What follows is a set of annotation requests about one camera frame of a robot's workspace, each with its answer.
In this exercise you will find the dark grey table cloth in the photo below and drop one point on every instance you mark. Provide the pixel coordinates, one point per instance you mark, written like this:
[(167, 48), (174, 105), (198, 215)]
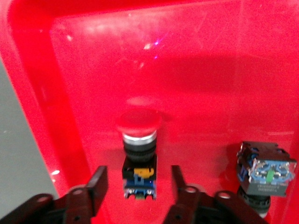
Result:
[(18, 140)]

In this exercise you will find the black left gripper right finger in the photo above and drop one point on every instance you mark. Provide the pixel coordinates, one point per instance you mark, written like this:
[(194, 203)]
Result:
[(194, 207)]

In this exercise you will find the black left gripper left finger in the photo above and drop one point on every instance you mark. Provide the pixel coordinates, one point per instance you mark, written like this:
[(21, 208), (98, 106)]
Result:
[(77, 205)]

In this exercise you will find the red plastic tray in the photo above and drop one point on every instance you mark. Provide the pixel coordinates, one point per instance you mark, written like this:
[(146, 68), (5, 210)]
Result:
[(210, 93)]

